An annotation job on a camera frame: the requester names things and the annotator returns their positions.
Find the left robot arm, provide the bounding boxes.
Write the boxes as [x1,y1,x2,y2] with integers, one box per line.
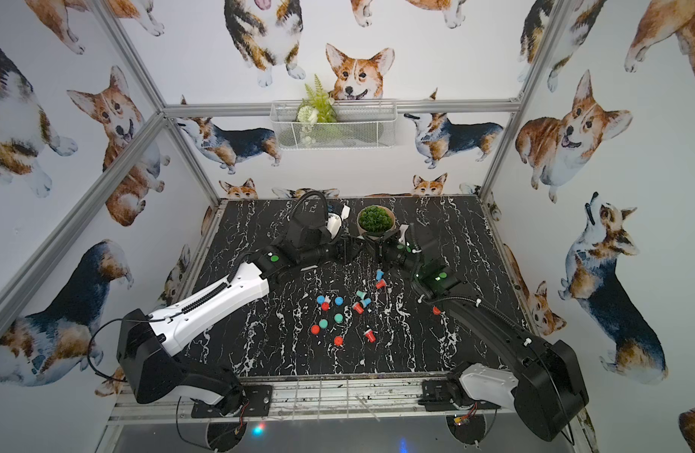
[117,191,360,414]

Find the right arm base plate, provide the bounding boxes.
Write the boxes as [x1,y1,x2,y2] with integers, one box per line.
[417,379,469,411]

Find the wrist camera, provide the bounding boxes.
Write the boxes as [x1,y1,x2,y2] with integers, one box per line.
[398,224,410,245]
[326,205,351,239]

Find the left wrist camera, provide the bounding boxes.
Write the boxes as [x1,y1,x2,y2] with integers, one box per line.
[326,205,351,239]

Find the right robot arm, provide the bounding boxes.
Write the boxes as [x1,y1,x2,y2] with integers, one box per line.
[366,232,589,442]

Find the white wire basket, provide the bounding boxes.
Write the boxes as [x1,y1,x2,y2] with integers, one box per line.
[269,100,398,150]

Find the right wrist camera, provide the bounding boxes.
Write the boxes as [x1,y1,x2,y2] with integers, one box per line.
[398,224,410,245]

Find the fern and white flower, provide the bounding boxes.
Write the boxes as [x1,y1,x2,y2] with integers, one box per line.
[297,75,339,146]

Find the potted green plant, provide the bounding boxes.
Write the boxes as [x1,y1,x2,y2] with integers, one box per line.
[357,205,396,237]

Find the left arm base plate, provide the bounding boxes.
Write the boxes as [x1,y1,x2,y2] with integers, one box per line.
[191,385,274,419]

